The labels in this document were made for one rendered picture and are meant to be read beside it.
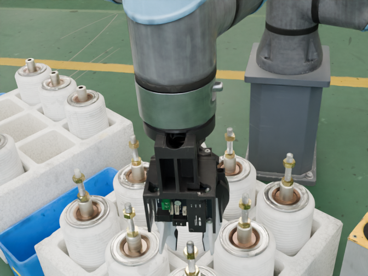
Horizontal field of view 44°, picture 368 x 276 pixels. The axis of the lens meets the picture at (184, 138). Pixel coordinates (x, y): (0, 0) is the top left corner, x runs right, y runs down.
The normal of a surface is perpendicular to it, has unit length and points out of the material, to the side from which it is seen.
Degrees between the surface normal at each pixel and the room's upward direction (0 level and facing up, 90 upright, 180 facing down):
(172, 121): 91
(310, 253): 0
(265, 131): 90
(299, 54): 72
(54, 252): 0
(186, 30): 90
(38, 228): 88
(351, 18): 117
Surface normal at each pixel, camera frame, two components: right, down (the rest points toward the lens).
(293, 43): -0.14, 0.31
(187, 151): -0.07, 0.58
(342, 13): -0.59, 0.73
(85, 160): 0.71, 0.37
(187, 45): 0.36, 0.53
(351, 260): -0.67, 0.46
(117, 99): -0.06, -0.81
